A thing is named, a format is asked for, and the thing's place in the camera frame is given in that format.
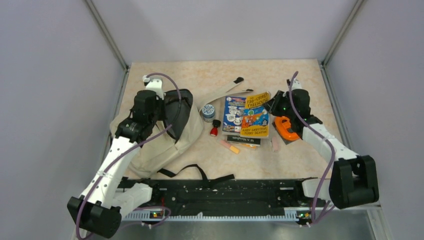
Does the blue illustrated book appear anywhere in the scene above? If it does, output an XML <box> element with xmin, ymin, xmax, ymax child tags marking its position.
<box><xmin>222</xmin><ymin>95</ymin><xmax>246</xmax><ymax>135</ymax></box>

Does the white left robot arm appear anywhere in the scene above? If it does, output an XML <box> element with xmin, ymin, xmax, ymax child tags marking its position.
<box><xmin>67</xmin><ymin>88</ymin><xmax>168</xmax><ymax>240</ymax></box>

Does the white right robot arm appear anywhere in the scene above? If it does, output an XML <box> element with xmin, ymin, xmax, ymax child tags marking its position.
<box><xmin>263</xmin><ymin>89</ymin><xmax>380</xmax><ymax>209</ymax></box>

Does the orange pink highlighter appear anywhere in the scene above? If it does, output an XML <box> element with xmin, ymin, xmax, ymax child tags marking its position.
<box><xmin>219</xmin><ymin>140</ymin><xmax>240</xmax><ymax>154</ymax></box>

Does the aluminium frame rail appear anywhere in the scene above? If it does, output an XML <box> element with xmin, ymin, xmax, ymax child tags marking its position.
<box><xmin>71</xmin><ymin>0</ymin><xmax>130</xmax><ymax>240</ymax></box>

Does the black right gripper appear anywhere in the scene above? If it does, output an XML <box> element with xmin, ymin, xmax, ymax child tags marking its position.
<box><xmin>263</xmin><ymin>90</ymin><xmax>297</xmax><ymax>120</ymax></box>

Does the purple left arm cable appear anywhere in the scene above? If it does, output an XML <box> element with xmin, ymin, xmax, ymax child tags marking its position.
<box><xmin>74</xmin><ymin>72</ymin><xmax>182</xmax><ymax>240</ymax></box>

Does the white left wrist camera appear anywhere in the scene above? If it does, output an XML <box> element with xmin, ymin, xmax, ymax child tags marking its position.
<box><xmin>142</xmin><ymin>75</ymin><xmax>165</xmax><ymax>100</ymax></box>

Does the cream canvas backpack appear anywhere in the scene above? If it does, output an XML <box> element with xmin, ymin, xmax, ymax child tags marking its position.
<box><xmin>109</xmin><ymin>73</ymin><xmax>244</xmax><ymax>179</ymax></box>

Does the red black glue bottle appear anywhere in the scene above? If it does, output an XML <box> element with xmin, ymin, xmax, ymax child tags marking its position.
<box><xmin>209</xmin><ymin>119</ymin><xmax>221</xmax><ymax>137</ymax></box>

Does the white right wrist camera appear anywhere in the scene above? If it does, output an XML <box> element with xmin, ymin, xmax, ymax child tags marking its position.
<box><xmin>286</xmin><ymin>78</ymin><xmax>303</xmax><ymax>91</ymax></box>

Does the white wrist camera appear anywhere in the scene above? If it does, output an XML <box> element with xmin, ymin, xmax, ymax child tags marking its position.
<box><xmin>142</xmin><ymin>75</ymin><xmax>165</xmax><ymax>100</ymax></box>
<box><xmin>286</xmin><ymin>78</ymin><xmax>303</xmax><ymax>91</ymax></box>

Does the black hardcover book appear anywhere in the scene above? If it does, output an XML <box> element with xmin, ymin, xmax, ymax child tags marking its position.
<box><xmin>226</xmin><ymin>135</ymin><xmax>261</xmax><ymax>147</ymax></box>

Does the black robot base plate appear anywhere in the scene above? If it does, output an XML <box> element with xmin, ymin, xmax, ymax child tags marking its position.
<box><xmin>119</xmin><ymin>179</ymin><xmax>313</xmax><ymax>219</ymax></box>

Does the orange curved toy track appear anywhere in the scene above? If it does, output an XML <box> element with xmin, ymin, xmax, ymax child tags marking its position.
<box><xmin>274</xmin><ymin>115</ymin><xmax>301</xmax><ymax>142</ymax></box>

